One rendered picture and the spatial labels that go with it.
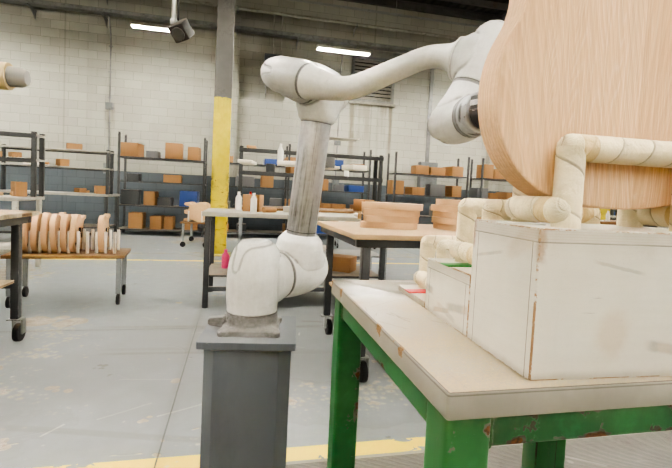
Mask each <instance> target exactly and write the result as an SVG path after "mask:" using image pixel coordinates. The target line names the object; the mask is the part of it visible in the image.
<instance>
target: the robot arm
mask: <svg viewBox="0 0 672 468"><path fill-rule="evenodd" d="M503 24H504V21H502V20H490V21H488V22H486V23H484V24H483V25H481V26H480V27H479V28H478V29H477V30H476V32H474V33H471V34H470V35H468V36H461V37H459V38H458V39H457V40H456V41H455V42H454V43H448V44H434V45H429V46H425V47H421V48H418V49H416V50H413V51H410V52H408V53H406V54H403V55H401V56H398V57H396V58H394V59H391V60H389V61H386V62H384V63H382V64H379V65H377V66H374V67H372V68H370V69H367V70H365V71H362V72H360V73H357V74H354V75H350V76H341V75H340V74H338V73H337V72H336V71H334V70H332V69H330V68H328V67H326V66H324V65H322V64H319V63H315V62H312V61H309V60H305V59H300V58H294V57H288V56H275V57H272V58H269V59H267V60H266V61H265V62H264V64H263V65H262V67H261V77H262V80H263V82H264V83H265V84H266V86H267V87H269V88H270V89H271V90H272V91H274V92H277V93H280V94H281V95H283V96H285V97H287V98H289V99H291V100H293V101H295V102H296V106H297V111H298V117H299V119H300V120H301V124H300V131H299V139H298V147H297V154H296V162H295V169H294V177H293V184H292V192H291V199H290V207H289V215H288V222H287V230H286V231H284V232H283V233H282V234H281V235H280V236H279V237H278V240H277V243H276V245H275V244H274V243H273V242H271V241H270V240H268V239H265V238H250V239H245V240H242V241H241V242H240V243H239V244H237V245H236V247H235V249H234V250H233V253H232V255H231V258H230V261H229V265H228V271H227V282H226V303H227V312H226V313H225V314H224V315H216V316H210V317H209V319H208V325H211V326H216V327H221V328H220V329H219V330H218V331H217V336H218V337H267V338H279V337H280V331H279V324H280V323H281V322H282V317H281V316H277V305H278V302H280V301H281V300H282V299H283V298H288V297H294V296H298V295H301V294H305V293H307V292H310V291H312V290H314V289H315V288H317V287H318V286H319V285H320V284H321V283H322V282H323V281H324V280H325V278H326V276H327V273H328V262H327V258H326V256H325V254H324V253H323V247H322V241H321V239H320V238H319V236H318V235H316V228H317V221H318V214H319V207H320V200H321V193H322V186H323V179H324V171H325V164H326V157H327V150H328V143H329V136H330V129H331V125H333V124H334V123H335V122H336V120H337V118H338V116H339V114H340V112H341V111H342V110H343V109H344V108H345V107H346V105H347V104H348V102H349V100H353V99H357V98H360V97H363V96H366V95H368V94H371V93H373V92H375V91H377V90H380V89H382V88H384V87H386V86H389V85H391V84H393V83H395V82H398V81H400V80H402V79H404V78H407V77H409V76H411V75H413V74H416V73H418V72H421V71H423V70H427V69H434V68H435V69H442V70H444V71H446V72H447V73H448V77H449V79H450V80H451V81H453V82H452V84H451V86H450V88H449V89H448V91H447V93H446V94H445V95H444V97H443V98H442V99H441V101H440V102H439V103H438V105H437V107H436V108H435V109H434V110H433V112H432V113H431V116H430V118H429V121H428V129H429V132H430V134H431V136H432V137H433V138H435V139H437V140H439V141H441V142H442V143H444V144H452V145H456V144H463V143H467V142H470V141H472V140H474V139H476V138H477V137H480V136H481V131H480V126H479V119H478V91H479V83H480V78H481V74H482V70H483V66H484V63H485V60H486V58H487V55H488V53H489V51H490V48H491V46H492V45H493V43H494V41H495V39H496V38H497V36H498V34H499V32H500V30H501V28H502V26H503Z"/></svg>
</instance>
